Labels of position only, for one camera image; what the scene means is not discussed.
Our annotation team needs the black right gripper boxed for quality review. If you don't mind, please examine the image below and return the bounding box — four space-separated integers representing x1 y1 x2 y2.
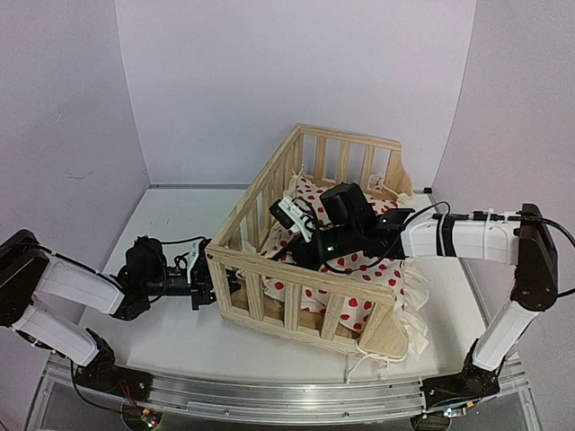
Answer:
270 223 360 280

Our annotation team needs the wooden pet bed frame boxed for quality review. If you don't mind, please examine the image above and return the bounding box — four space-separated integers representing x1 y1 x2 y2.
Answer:
206 124 413 361

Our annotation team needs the strawberry print ruffled mattress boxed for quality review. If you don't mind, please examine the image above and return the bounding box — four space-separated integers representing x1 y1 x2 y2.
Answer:
260 175 429 360

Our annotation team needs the white mattress tie string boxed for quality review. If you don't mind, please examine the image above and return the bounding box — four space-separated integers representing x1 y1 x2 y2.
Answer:
344 339 408 385

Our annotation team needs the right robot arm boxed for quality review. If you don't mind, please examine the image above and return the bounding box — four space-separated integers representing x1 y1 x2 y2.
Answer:
278 183 574 398

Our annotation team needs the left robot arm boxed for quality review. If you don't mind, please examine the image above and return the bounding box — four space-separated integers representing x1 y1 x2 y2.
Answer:
1 229 216 392

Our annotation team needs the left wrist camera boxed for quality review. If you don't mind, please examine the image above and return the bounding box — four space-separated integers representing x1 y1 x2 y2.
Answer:
185 238 210 286

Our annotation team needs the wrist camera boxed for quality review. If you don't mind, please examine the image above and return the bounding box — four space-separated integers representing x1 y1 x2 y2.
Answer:
269 197 315 243
185 238 210 286

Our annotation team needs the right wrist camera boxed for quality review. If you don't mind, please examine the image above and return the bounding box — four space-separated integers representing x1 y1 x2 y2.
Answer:
269 197 315 243

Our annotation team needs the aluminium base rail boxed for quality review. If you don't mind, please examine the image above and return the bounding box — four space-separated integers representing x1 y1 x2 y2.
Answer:
42 354 526 417

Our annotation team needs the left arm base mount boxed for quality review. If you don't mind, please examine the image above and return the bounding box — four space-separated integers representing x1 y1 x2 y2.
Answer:
73 329 153 401

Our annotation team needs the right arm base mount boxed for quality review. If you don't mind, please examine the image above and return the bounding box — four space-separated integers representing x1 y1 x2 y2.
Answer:
420 352 504 413

